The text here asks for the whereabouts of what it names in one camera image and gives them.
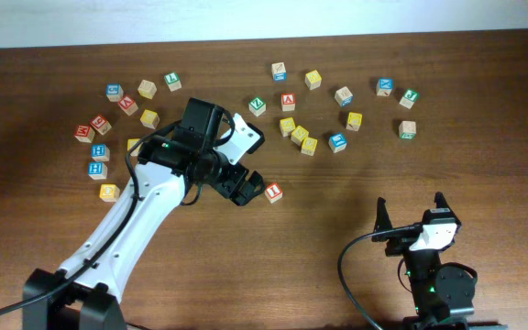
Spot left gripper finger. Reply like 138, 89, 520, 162
247, 123, 265, 154
230, 170, 265, 206

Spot red I block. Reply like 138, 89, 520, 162
265, 182, 283, 204

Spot yellow C block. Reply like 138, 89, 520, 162
127, 138, 142, 157

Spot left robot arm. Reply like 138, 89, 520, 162
22, 98, 265, 330

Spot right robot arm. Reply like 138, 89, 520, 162
372, 192, 478, 329

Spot yellow S block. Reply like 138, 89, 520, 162
280, 117, 296, 137

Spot green Z block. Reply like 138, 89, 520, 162
248, 97, 266, 116

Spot yellow block middle cluster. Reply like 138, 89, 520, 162
291, 126, 309, 147

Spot yellow block cluster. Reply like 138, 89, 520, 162
291, 126, 309, 147
301, 137, 318, 156

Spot yellow block lower cluster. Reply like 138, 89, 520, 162
301, 137, 318, 156

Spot red A block right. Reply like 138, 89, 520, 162
280, 93, 296, 112

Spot red a block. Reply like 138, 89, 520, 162
280, 93, 296, 112
117, 95, 138, 116

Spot plain blue-sided block top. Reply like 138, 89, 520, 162
271, 62, 287, 82

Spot plain blue-sided block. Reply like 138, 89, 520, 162
271, 62, 287, 82
335, 86, 354, 107

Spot blue E block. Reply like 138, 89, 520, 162
328, 133, 347, 153

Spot plain green-sided block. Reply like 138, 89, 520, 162
399, 121, 416, 139

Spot yellow block top right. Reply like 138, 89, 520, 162
304, 70, 322, 90

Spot plain blue-sided block right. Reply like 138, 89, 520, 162
335, 86, 354, 107

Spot yellow block upper left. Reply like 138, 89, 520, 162
140, 109, 160, 129

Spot green L block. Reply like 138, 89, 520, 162
164, 71, 182, 92

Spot green J block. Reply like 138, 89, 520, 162
399, 89, 420, 109

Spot yellow O block left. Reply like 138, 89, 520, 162
99, 184, 120, 203

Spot plain yellow-edged block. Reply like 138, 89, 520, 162
137, 80, 157, 99

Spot red A block left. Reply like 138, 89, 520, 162
117, 95, 138, 116

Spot blue H block upper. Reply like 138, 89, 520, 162
91, 144, 110, 162

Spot blue h block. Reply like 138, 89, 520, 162
91, 144, 110, 162
87, 162, 108, 180

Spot blue K block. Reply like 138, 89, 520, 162
376, 78, 393, 96

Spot blue H block lower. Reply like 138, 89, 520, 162
87, 162, 108, 180

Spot red 9 block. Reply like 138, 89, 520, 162
90, 115, 112, 135

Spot blue 5 block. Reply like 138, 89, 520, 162
105, 83, 124, 102

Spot red M block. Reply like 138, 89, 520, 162
74, 125, 95, 143

